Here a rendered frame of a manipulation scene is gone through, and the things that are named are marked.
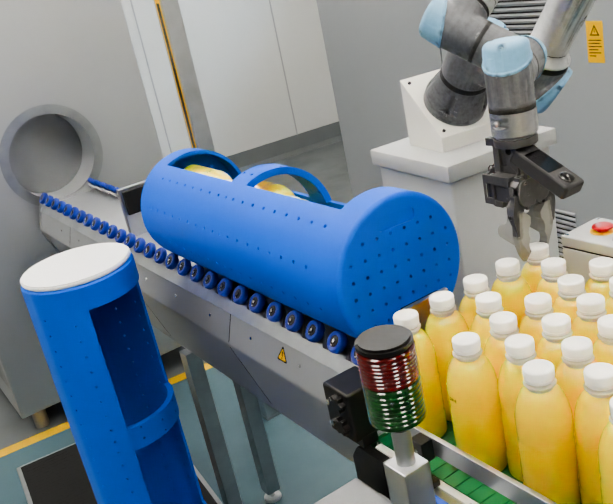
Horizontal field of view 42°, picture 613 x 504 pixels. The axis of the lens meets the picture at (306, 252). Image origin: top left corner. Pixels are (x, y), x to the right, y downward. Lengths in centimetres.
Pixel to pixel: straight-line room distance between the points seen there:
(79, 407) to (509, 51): 137
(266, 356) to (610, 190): 181
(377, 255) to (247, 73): 557
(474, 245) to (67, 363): 102
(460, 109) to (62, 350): 111
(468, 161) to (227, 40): 512
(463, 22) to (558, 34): 38
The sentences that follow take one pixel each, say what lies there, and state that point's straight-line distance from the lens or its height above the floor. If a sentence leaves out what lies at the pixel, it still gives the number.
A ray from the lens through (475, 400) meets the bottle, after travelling 115.
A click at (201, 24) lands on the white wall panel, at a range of 673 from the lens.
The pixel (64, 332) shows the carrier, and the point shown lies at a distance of 202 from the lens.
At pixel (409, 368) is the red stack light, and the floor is 123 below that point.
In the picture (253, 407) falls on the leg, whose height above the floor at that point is 36.
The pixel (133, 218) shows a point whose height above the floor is 98.
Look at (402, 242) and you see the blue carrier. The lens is 141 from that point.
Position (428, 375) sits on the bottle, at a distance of 124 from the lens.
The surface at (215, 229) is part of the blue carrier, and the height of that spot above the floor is 114.
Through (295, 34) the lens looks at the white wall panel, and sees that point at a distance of 707.
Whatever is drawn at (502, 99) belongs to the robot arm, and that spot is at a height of 137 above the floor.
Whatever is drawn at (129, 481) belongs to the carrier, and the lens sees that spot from 221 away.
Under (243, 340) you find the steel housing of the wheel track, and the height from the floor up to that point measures 87.
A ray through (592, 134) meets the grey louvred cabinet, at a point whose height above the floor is 81.
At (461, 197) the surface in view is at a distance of 184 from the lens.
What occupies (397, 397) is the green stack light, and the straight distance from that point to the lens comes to 85.
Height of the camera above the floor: 165
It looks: 20 degrees down
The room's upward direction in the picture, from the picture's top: 12 degrees counter-clockwise
